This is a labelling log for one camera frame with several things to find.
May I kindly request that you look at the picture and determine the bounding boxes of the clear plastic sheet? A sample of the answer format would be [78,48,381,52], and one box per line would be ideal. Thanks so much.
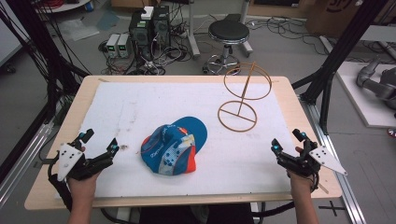
[57,18,101,42]

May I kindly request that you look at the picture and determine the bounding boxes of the aluminium rail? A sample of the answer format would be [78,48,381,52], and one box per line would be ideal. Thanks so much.
[0,122,55,207]
[298,94,368,224]

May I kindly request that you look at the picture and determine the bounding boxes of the black computer tower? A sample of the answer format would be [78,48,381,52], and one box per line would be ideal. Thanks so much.
[151,6,172,49]
[129,12,154,61]

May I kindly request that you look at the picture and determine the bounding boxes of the person's right hand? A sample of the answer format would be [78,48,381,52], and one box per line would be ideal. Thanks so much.
[287,170,316,200]

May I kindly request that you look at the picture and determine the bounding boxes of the cardboard box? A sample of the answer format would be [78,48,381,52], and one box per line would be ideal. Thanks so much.
[306,0,396,36]

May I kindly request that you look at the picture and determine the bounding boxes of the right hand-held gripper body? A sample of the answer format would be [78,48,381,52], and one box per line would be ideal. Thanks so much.
[276,140,348,179]

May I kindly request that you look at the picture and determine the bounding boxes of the black floor cables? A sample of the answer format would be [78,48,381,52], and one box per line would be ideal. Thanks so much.
[246,17,329,56]

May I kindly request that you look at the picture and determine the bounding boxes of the white platform board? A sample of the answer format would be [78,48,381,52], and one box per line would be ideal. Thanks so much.
[335,61,396,129]

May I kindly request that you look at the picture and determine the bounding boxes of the person's dark clothing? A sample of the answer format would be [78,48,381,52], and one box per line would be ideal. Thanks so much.
[138,203,255,224]

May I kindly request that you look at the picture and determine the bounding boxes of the person's left hand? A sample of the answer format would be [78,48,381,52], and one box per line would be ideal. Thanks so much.
[66,170,103,203]

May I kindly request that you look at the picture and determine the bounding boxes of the tangle of floor cables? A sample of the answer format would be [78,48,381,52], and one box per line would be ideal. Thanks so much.
[98,39,193,77]

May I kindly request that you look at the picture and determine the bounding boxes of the black metal frame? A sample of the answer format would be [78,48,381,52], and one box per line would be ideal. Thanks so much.
[291,0,390,135]
[0,0,92,185]

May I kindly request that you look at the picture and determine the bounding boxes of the white box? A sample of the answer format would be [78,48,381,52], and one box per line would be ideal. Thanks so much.
[140,6,155,21]

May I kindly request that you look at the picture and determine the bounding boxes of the brown wire hat stand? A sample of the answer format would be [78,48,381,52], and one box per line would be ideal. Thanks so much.
[217,61,273,133]

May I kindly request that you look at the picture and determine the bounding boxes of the blue and orange cap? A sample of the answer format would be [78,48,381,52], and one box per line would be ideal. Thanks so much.
[140,116,208,176]

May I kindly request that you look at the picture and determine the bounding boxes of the white table mat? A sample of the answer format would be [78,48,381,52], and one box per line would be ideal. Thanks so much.
[55,81,300,199]

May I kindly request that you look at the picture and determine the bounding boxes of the black tape cross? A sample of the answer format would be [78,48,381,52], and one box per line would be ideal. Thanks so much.
[318,200,347,217]

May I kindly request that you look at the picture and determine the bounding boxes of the grey power supply unit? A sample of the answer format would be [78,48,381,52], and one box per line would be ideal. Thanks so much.
[106,33,121,59]
[117,33,132,59]

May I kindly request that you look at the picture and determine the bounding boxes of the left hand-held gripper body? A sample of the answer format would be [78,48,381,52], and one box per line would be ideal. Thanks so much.
[47,138,115,182]

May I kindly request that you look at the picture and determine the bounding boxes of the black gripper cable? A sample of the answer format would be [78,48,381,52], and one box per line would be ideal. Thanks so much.
[47,157,74,213]
[307,172,320,192]

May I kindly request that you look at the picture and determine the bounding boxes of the black round stool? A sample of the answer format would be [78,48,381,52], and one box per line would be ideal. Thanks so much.
[203,19,251,76]

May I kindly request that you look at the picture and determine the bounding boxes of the grey metal stand leg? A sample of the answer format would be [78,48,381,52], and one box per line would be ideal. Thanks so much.
[186,0,202,61]
[238,0,254,59]

